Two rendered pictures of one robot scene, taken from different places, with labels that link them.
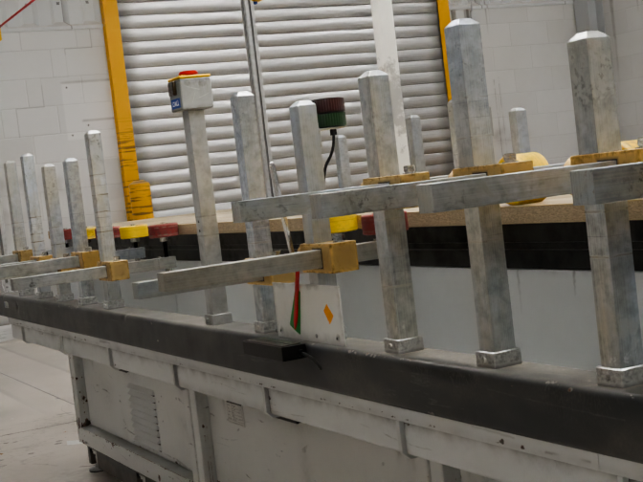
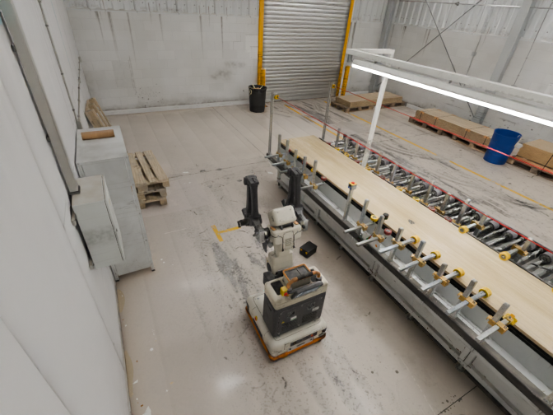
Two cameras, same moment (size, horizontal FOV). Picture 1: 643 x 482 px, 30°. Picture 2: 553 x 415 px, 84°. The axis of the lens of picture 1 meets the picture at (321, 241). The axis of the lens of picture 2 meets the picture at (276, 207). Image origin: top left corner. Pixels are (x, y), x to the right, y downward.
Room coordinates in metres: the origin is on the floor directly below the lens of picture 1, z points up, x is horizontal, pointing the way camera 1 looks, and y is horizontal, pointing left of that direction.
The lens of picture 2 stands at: (-0.46, 1.24, 2.88)
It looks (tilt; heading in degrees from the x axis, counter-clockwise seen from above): 34 degrees down; 357
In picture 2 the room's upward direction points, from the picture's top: 4 degrees clockwise
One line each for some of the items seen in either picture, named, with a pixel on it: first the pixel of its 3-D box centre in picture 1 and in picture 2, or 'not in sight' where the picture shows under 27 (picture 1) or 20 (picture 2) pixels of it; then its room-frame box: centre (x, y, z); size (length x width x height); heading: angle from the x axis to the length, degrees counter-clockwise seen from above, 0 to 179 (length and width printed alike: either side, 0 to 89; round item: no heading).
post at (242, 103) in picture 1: (256, 217); (362, 217); (2.28, 0.12, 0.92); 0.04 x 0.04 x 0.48; 27
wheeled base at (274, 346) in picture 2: not in sight; (285, 316); (1.51, 0.96, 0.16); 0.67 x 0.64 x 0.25; 26
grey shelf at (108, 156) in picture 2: not in sight; (118, 203); (2.55, 2.94, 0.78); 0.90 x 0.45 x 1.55; 27
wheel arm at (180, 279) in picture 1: (285, 265); (373, 240); (1.98, 0.06, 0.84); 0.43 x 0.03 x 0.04; 117
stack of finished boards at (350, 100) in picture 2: not in sight; (369, 99); (10.29, -2.31, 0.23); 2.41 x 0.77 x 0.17; 118
